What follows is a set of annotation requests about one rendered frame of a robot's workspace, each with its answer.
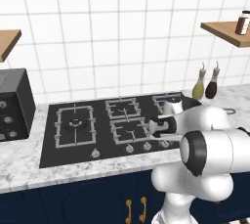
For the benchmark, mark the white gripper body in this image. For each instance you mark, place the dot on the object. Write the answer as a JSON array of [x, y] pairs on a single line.
[[153, 128]]

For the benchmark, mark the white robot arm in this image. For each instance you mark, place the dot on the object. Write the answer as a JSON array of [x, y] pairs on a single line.
[[208, 156]]

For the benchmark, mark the silver hob knob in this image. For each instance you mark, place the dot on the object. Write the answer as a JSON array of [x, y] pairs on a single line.
[[129, 149], [147, 146], [95, 153], [164, 143]]

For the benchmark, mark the yellow oil bottle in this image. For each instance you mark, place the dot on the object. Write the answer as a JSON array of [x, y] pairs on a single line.
[[198, 89]]

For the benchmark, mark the navy cupboard door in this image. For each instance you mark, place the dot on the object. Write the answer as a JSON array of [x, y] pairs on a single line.
[[88, 201], [148, 188], [18, 206]]

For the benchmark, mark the dark red vinegar bottle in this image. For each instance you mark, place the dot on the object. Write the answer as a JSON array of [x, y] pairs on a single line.
[[212, 88]]

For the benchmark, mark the black gas hob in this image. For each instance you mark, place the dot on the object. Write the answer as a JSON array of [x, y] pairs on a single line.
[[81, 143]]

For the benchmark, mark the brown jar with white lid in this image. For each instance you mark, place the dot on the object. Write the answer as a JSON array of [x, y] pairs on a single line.
[[242, 22]]

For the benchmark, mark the black toaster oven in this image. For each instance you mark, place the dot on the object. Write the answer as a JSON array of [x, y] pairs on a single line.
[[14, 104]]

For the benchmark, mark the wooden wall shelf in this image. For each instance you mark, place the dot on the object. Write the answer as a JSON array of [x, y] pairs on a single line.
[[8, 42], [228, 32]]

